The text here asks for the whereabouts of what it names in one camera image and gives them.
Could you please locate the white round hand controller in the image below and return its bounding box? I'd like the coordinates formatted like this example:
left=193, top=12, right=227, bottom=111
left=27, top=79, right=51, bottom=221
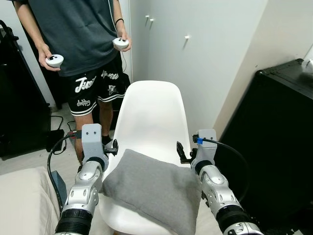
left=112, top=38, right=130, bottom=50
left=45, top=54, right=65, bottom=69

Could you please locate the white plastic shell chair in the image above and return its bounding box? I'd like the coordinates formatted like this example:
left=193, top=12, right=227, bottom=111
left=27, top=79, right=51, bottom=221
left=98, top=80, right=218, bottom=235

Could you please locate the plain grey pillow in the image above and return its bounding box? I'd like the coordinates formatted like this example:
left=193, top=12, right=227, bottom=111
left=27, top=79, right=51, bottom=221
left=101, top=148, right=202, bottom=235

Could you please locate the person's left hand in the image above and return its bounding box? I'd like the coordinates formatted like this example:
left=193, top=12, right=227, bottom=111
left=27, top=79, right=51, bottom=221
left=115, top=24, right=132, bottom=52

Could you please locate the person's right hand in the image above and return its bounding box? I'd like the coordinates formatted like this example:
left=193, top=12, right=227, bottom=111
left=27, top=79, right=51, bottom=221
left=36, top=43, right=53, bottom=66

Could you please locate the black power adapter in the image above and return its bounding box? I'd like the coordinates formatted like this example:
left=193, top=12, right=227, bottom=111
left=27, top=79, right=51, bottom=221
left=46, top=129, right=67, bottom=152

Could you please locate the blue bed base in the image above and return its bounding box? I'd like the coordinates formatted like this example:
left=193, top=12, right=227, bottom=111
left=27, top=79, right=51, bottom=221
left=49, top=169, right=69, bottom=206

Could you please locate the white wardrobe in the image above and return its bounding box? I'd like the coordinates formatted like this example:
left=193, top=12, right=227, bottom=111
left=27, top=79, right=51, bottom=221
left=128, top=0, right=269, bottom=138

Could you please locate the black cabinet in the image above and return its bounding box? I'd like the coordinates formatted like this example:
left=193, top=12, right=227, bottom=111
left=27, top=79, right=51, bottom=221
left=215, top=58, right=313, bottom=233

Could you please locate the tall black case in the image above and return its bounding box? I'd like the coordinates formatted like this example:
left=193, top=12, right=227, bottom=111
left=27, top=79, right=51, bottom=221
left=0, top=20, right=52, bottom=160

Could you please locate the person in dark shirt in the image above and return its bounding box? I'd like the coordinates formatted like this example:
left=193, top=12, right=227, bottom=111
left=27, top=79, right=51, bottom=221
left=14, top=0, right=133, bottom=165

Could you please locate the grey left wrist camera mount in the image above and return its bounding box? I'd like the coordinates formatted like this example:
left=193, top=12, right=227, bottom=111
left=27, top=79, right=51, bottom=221
left=81, top=124, right=105, bottom=162

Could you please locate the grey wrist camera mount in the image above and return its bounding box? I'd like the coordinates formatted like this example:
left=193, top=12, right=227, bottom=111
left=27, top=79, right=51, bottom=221
left=81, top=124, right=105, bottom=162
left=191, top=129, right=219, bottom=169

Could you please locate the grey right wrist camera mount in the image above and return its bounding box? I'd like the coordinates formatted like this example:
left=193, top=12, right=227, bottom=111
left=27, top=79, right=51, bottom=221
left=191, top=129, right=219, bottom=169

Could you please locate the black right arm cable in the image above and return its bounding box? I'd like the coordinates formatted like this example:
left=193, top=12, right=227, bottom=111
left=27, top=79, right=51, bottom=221
left=196, top=137, right=249, bottom=204

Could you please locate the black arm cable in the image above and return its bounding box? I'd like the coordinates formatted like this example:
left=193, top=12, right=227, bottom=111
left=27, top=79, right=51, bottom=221
left=47, top=133, right=84, bottom=211
left=196, top=137, right=249, bottom=204

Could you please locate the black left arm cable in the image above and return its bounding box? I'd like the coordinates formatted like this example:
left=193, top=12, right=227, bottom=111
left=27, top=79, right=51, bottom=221
left=47, top=133, right=84, bottom=211

